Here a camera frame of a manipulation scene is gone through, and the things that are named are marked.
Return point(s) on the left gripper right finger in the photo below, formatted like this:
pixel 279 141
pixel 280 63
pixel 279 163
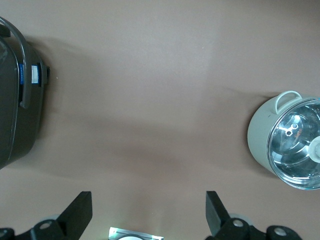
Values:
pixel 217 215

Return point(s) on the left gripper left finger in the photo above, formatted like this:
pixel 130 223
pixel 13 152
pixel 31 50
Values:
pixel 75 215

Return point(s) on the glass pot lid with knob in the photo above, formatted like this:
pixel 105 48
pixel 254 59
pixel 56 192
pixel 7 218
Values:
pixel 287 140

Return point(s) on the dark rice cooker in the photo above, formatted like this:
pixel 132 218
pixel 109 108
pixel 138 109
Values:
pixel 12 100

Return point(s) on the brown table cover sheet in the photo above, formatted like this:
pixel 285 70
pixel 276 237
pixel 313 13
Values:
pixel 150 87

